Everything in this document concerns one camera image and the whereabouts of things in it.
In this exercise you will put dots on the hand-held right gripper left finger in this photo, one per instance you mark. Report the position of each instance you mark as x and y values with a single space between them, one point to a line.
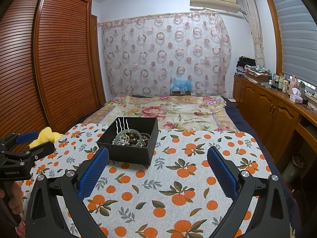
95 171

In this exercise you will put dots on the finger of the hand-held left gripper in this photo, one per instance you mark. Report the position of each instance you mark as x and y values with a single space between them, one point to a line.
42 148
27 136

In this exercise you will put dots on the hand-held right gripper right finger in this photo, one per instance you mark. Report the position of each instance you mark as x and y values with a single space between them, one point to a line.
221 171

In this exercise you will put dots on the black jewelry box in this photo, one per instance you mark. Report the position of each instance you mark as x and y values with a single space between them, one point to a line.
128 153

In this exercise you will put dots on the person's left hand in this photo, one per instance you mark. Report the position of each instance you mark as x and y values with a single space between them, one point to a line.
16 198

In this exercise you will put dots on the yellow plush toy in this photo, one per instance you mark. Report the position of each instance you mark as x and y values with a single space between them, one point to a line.
47 135

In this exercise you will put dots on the orange fruit print cloth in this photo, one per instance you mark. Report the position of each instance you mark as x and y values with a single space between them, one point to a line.
173 178

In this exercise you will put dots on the silver wavy hair pin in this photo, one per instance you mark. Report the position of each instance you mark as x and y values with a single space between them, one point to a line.
121 126

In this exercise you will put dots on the grey trash bin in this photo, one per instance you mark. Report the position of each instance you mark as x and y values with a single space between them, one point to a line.
294 168

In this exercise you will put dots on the wooden slatted wardrobe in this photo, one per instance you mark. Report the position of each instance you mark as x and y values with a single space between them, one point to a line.
49 67

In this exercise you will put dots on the floral blanket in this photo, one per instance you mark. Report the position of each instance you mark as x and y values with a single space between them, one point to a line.
173 114

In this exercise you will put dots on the wooden cabinet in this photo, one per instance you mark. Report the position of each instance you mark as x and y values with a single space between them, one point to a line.
267 109

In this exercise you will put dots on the small cardboard box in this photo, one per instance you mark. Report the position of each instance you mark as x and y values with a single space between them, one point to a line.
181 93

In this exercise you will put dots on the blue plastic wrap bundle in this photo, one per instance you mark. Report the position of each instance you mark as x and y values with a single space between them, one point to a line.
182 83

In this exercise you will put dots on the pile of plaid cloths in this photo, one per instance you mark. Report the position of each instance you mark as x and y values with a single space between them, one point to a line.
257 73

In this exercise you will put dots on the pink tissue box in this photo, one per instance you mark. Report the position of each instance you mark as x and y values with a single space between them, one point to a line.
296 96

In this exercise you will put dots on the group of cosmetic bottles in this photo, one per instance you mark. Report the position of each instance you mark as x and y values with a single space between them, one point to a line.
281 83

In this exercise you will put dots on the stack of dark clothes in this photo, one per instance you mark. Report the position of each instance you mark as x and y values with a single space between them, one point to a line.
245 64

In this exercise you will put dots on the pink bottle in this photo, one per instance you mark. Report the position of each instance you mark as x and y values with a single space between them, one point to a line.
295 81

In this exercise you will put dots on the small potted plant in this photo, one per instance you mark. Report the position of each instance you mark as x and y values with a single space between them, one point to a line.
302 86

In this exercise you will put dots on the circle patterned curtain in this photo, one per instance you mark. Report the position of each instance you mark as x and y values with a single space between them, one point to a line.
161 54

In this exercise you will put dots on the beige side curtain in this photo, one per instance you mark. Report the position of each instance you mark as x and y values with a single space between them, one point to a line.
256 34

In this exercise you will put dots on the grey window blind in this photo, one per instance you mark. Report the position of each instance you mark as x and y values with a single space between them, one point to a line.
299 42

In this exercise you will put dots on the wooden window frame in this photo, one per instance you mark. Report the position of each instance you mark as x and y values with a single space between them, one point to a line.
272 29

